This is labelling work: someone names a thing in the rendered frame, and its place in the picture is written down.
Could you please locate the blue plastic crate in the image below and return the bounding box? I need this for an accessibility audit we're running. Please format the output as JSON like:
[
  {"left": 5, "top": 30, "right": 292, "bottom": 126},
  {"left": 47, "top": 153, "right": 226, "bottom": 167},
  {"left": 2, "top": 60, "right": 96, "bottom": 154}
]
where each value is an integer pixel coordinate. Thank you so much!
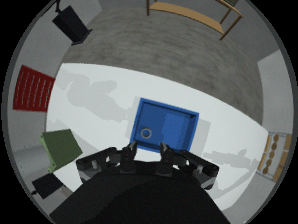
[{"left": 129, "top": 98, "right": 200, "bottom": 153}]

